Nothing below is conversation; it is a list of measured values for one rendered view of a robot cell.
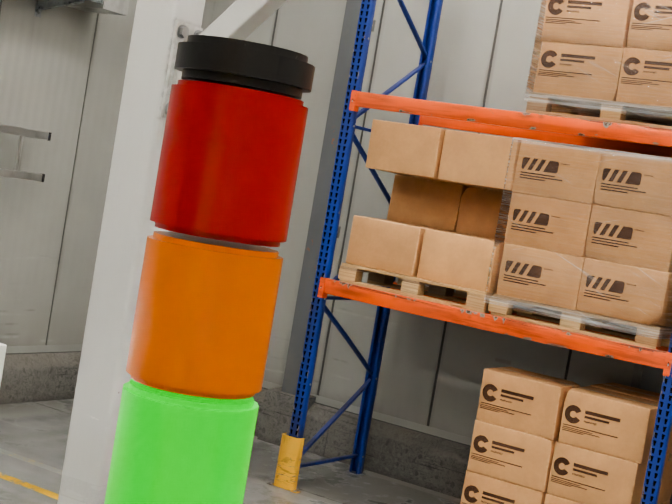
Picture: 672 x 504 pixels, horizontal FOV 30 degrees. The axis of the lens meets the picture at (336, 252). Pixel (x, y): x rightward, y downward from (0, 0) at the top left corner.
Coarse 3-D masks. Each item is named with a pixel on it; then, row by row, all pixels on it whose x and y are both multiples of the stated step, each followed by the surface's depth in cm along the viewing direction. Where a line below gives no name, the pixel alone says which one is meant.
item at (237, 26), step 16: (240, 0) 288; (256, 0) 286; (272, 0) 285; (224, 16) 290; (240, 16) 288; (256, 16) 287; (176, 32) 293; (192, 32) 299; (208, 32) 292; (224, 32) 290; (240, 32) 290; (176, 48) 294; (176, 80) 296
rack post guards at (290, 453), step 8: (288, 440) 934; (296, 440) 931; (280, 448) 938; (288, 448) 934; (296, 448) 931; (280, 456) 937; (288, 456) 933; (296, 456) 932; (280, 464) 937; (288, 464) 933; (296, 464) 932; (280, 472) 936; (288, 472) 933; (296, 472) 934; (280, 480) 936; (288, 480) 932; (296, 480) 936; (288, 488) 933
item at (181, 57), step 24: (192, 48) 43; (216, 48) 43; (240, 48) 43; (264, 48) 43; (192, 72) 44; (216, 72) 43; (240, 72) 43; (264, 72) 43; (288, 72) 43; (312, 72) 45; (288, 96) 45
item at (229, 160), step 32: (192, 96) 43; (224, 96) 43; (256, 96) 43; (192, 128) 43; (224, 128) 43; (256, 128) 43; (288, 128) 44; (160, 160) 45; (192, 160) 43; (224, 160) 43; (256, 160) 43; (288, 160) 44; (160, 192) 44; (192, 192) 43; (224, 192) 43; (256, 192) 43; (288, 192) 45; (160, 224) 44; (192, 224) 43; (224, 224) 43; (256, 224) 43; (288, 224) 45
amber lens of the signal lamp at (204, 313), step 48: (192, 240) 44; (144, 288) 44; (192, 288) 43; (240, 288) 43; (144, 336) 44; (192, 336) 43; (240, 336) 44; (144, 384) 44; (192, 384) 43; (240, 384) 44
